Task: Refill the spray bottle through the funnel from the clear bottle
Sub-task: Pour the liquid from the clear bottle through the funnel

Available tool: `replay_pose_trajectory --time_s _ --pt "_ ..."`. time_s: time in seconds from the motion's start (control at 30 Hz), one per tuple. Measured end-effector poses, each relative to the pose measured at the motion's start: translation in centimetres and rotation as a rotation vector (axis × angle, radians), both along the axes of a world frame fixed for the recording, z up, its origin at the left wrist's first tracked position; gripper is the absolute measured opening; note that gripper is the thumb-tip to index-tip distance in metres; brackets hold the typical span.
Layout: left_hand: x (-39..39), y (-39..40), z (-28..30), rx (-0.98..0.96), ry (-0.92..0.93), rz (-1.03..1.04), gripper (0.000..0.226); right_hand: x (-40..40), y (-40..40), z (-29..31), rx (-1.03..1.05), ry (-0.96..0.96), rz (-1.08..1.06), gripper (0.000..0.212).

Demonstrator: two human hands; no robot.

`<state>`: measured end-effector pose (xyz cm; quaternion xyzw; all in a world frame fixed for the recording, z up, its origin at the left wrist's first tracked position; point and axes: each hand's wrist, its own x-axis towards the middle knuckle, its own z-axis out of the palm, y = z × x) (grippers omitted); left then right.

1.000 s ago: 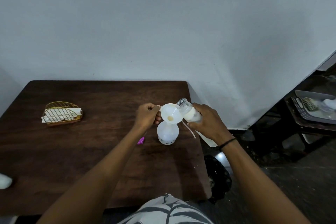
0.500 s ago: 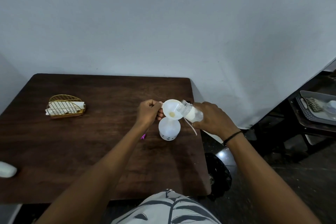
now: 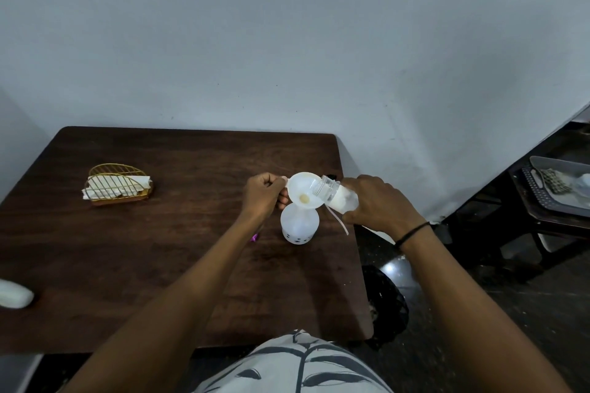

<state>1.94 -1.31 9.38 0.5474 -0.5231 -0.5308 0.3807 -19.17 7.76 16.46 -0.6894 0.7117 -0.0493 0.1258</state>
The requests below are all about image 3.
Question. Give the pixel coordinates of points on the person's left hand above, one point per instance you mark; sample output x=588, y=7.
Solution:
x=260, y=194

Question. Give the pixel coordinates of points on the person's right hand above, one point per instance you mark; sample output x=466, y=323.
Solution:
x=382, y=208

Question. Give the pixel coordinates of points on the white plastic funnel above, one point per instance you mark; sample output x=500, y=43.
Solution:
x=299, y=185

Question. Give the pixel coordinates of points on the clear bottle with purple lid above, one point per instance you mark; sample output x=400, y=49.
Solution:
x=339, y=199

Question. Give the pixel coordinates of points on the black spray nozzle with tube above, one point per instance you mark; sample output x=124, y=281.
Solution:
x=337, y=220

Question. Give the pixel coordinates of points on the white spray bottle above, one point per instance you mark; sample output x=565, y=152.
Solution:
x=299, y=227

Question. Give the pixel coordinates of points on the person's right forearm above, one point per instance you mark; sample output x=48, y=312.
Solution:
x=479, y=323

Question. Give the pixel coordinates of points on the person's left forearm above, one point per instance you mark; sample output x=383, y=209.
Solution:
x=170, y=314

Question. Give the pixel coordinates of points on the black wristband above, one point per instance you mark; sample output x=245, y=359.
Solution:
x=410, y=234

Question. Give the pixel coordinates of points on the dark side table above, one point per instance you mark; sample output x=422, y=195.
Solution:
x=530, y=227

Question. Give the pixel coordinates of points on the dark wooden table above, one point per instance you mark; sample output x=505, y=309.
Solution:
x=115, y=259

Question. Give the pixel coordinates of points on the patterned cloth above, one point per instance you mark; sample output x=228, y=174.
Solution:
x=555, y=181

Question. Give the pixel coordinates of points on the white grey patterned clothing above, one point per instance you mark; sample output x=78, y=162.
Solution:
x=295, y=369

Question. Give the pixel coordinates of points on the grey plastic tray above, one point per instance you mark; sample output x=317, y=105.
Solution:
x=567, y=206

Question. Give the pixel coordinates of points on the white plastic object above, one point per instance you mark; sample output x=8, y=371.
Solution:
x=583, y=185

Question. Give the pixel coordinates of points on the white handheld controller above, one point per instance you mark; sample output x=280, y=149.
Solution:
x=14, y=294

